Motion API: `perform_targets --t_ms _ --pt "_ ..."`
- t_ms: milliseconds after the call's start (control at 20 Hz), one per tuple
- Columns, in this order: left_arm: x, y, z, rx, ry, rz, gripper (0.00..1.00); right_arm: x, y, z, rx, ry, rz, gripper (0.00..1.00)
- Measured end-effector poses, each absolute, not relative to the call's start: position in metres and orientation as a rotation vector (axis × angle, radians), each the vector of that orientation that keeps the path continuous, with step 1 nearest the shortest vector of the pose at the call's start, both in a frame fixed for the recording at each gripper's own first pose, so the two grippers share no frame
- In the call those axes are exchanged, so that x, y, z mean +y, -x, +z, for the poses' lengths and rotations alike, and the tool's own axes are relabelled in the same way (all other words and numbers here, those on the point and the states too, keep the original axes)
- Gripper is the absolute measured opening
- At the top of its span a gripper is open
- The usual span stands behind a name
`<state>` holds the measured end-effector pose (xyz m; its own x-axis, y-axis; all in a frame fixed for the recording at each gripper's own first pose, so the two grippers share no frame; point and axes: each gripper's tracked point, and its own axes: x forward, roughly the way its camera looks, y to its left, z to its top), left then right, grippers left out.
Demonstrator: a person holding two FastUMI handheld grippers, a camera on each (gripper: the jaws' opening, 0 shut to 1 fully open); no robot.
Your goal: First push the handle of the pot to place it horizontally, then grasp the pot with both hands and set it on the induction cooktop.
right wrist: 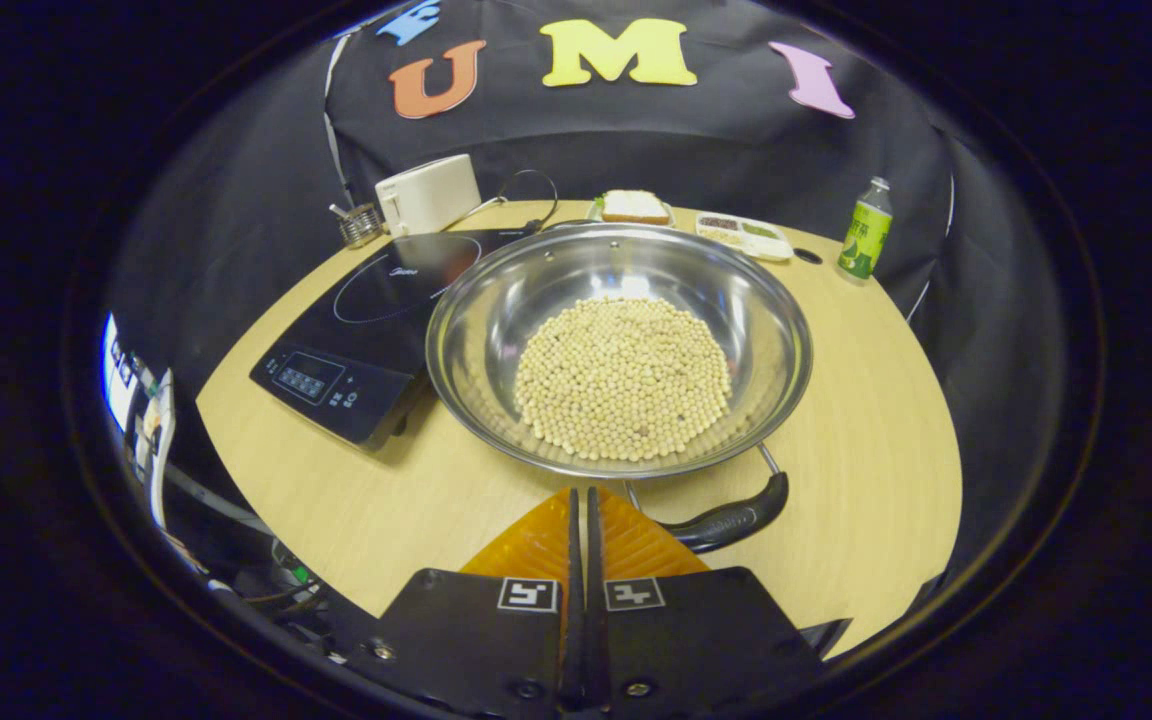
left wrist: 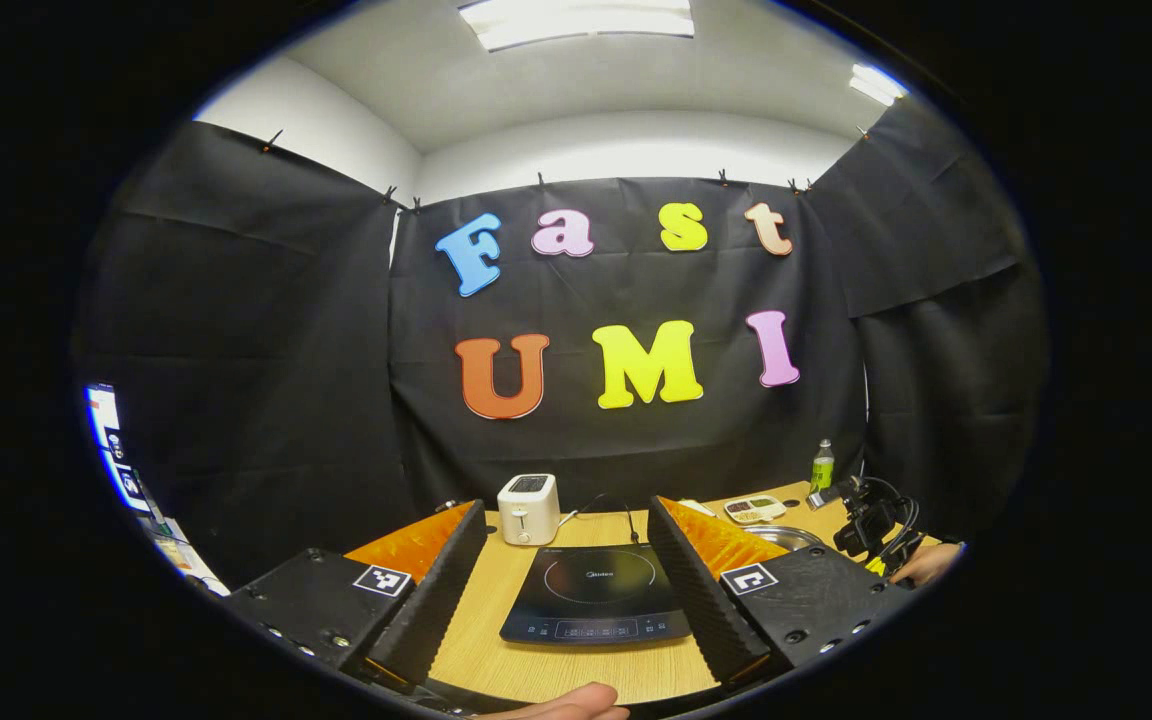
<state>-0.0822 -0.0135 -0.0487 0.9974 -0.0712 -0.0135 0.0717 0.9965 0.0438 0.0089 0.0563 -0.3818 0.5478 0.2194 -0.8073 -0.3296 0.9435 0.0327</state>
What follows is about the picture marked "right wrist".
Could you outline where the dark cable tangle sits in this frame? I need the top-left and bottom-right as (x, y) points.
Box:
(171, 480), (352, 651)

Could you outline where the white cable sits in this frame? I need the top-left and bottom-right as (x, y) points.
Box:
(149, 370), (177, 531)

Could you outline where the pile of soybeans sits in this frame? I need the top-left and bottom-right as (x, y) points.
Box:
(514, 296), (734, 463)

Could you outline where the green drink bottle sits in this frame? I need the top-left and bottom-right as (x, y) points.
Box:
(837, 177), (894, 281)

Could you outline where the steel pot with black handle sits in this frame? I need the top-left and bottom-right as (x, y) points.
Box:
(424, 222), (814, 554)

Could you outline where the small wire basket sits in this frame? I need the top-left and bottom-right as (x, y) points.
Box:
(330, 202), (384, 249)

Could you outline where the black backdrop cloth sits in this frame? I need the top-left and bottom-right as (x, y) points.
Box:
(106, 0), (1027, 541)

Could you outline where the sandwich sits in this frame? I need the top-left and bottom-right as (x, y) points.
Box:
(600, 189), (672, 225)

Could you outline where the white toaster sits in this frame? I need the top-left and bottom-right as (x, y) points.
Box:
(375, 154), (483, 238)

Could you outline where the black power cable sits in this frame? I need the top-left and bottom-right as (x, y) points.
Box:
(491, 168), (559, 233)

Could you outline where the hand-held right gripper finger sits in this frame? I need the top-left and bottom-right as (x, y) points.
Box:
(586, 487), (827, 713)
(351, 487), (583, 713)

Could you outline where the bright screen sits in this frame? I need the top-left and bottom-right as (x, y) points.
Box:
(101, 313), (137, 431)

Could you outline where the white sandwich plate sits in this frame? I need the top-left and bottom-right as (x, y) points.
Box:
(588, 192), (677, 229)

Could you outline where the black induction cooktop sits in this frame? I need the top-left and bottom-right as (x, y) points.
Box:
(249, 228), (537, 449)

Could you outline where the white divided bean dish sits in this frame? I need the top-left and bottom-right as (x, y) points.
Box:
(694, 211), (795, 263)

